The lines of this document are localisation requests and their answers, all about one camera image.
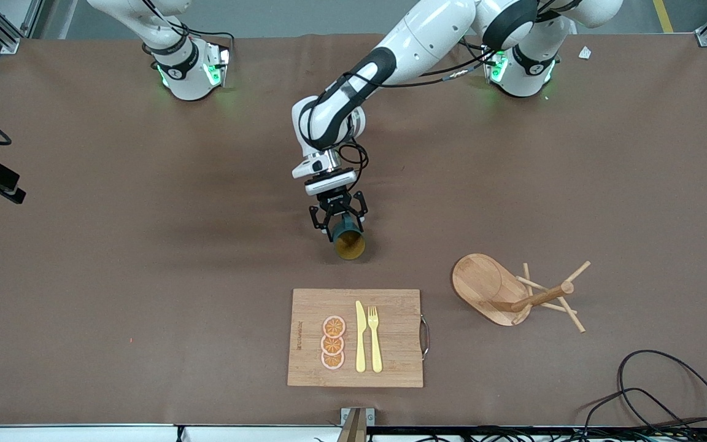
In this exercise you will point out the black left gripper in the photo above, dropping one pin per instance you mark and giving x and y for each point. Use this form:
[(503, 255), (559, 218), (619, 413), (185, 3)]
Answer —
[(336, 199)]

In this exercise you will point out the teal ribbed cup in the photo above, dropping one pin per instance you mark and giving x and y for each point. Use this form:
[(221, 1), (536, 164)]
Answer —
[(350, 245)]

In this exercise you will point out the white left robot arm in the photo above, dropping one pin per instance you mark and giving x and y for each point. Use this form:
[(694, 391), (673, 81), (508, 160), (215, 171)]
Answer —
[(427, 37)]

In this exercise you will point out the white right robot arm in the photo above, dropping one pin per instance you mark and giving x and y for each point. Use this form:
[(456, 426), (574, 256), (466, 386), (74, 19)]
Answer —
[(191, 80)]

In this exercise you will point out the wooden cup rack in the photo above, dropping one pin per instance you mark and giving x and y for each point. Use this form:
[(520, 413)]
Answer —
[(482, 285)]

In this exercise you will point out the toy orange slice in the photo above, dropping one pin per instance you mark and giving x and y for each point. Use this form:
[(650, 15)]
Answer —
[(334, 326)]

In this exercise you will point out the yellow plastic knife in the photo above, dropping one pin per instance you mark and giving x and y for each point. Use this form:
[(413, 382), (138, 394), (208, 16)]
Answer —
[(361, 337)]

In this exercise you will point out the yellow plastic fork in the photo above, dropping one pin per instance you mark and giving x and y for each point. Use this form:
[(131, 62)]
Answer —
[(375, 344)]

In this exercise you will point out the bamboo cutting board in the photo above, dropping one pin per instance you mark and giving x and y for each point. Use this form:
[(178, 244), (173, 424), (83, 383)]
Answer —
[(393, 344)]

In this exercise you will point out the white paper scrap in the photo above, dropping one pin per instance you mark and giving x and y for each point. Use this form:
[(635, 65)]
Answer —
[(585, 53)]

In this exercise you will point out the metal table bracket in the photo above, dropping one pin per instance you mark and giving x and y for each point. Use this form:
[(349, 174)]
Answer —
[(370, 416)]

